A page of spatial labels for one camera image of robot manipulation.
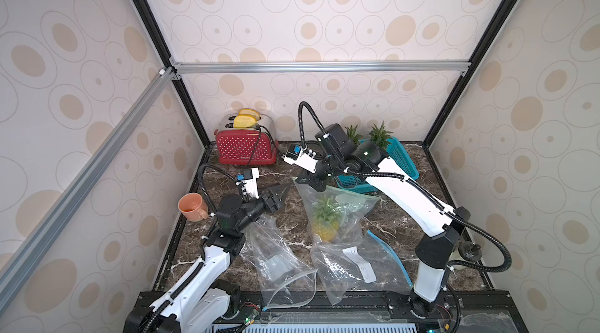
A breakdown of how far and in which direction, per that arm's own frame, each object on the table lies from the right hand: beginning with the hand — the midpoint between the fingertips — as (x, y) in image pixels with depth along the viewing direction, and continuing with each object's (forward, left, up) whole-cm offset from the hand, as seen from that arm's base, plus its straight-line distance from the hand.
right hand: (295, 183), depth 70 cm
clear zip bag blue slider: (-17, -21, -19) cm, 33 cm away
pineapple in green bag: (-4, -10, -11) cm, 15 cm away
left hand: (0, +1, -2) cm, 2 cm away
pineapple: (+31, -31, -8) cm, 45 cm away
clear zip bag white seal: (-22, +2, -17) cm, 28 cm away
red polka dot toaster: (+30, +23, -15) cm, 41 cm away
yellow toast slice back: (+44, +26, -7) cm, 52 cm away
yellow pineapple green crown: (+29, -20, -6) cm, 36 cm away
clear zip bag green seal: (-5, -18, -5) cm, 19 cm away
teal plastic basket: (+32, -43, -23) cm, 58 cm away
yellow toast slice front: (+37, +26, -7) cm, 46 cm away
